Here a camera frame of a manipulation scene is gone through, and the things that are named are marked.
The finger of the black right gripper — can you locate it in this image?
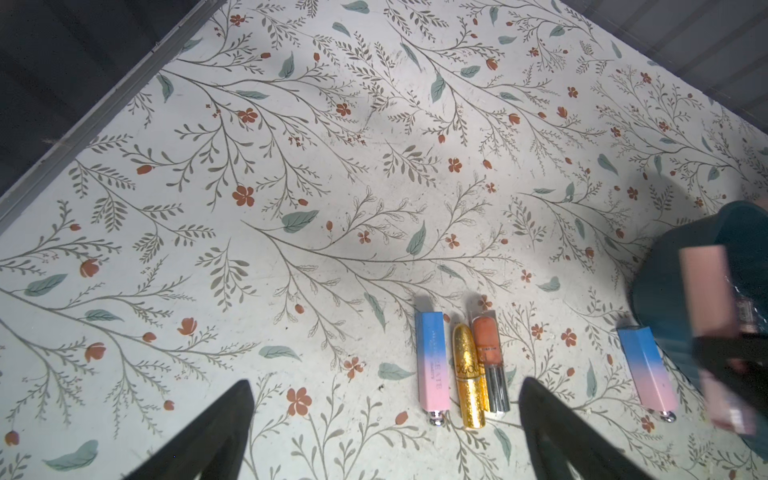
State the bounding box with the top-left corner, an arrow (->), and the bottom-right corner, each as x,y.
692,333 -> 767,417

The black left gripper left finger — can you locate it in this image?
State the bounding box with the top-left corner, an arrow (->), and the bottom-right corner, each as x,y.
128,379 -> 255,479

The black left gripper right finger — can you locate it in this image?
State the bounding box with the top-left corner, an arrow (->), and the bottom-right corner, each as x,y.
518,377 -> 649,479

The pink lip gloss tube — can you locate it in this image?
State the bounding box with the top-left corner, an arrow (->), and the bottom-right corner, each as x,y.
679,245 -> 756,435

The gold glitter lipstick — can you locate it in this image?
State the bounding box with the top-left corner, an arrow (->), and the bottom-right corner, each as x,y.
452,324 -> 485,430

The blue pink lipstick right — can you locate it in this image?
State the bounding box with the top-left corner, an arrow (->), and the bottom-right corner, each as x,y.
617,326 -> 678,423

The blue pink lipstick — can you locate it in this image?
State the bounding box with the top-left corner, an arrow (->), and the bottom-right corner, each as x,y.
415,312 -> 451,427
617,326 -> 678,423

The orange clear cap lipstick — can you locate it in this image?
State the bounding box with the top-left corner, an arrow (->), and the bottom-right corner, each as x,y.
471,310 -> 510,415

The teal plastic storage box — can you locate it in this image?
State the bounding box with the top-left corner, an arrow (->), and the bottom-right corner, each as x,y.
628,200 -> 768,460

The blue pink lipstick left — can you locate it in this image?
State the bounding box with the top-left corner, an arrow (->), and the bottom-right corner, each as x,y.
415,312 -> 451,427

